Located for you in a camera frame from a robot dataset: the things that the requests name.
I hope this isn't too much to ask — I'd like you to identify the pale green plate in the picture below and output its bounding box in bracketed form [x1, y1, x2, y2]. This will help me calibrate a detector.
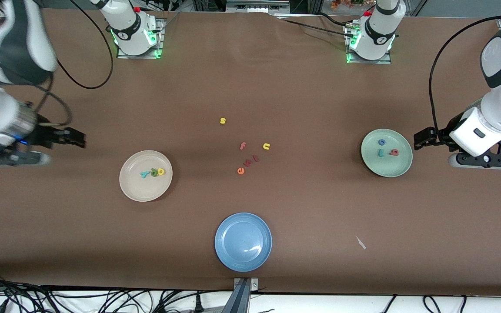
[361, 129, 413, 178]

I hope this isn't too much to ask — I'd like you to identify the beige brown plate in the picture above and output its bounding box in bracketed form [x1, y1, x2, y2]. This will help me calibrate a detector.
[119, 150, 174, 202]

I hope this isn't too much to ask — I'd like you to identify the brown table cover sheet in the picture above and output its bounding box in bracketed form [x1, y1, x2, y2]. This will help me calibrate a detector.
[0, 8, 501, 297]

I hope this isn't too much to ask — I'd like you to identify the orange floral decoration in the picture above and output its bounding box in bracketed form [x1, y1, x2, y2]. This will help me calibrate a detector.
[331, 0, 364, 10]

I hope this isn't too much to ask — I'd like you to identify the blue plate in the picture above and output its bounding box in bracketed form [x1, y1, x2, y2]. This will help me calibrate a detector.
[214, 212, 273, 273]

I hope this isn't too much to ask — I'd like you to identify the grey metal rack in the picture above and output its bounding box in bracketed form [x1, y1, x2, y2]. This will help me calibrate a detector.
[227, 0, 290, 11]

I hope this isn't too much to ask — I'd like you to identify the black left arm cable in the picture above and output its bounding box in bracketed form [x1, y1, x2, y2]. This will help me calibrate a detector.
[429, 15, 501, 135]

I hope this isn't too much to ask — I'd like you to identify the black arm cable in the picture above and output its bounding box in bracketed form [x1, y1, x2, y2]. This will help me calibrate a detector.
[0, 0, 114, 127]
[429, 15, 501, 135]

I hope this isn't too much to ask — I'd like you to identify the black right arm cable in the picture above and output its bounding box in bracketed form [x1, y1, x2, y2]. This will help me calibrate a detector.
[0, 0, 114, 127]

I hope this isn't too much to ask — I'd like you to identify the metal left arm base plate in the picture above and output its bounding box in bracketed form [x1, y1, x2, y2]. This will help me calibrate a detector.
[344, 24, 392, 65]

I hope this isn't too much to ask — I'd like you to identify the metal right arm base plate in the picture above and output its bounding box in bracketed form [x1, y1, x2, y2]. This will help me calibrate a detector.
[117, 18, 164, 60]

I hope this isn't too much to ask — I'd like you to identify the grey metal bracket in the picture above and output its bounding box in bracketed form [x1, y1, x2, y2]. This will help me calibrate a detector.
[233, 277, 259, 291]

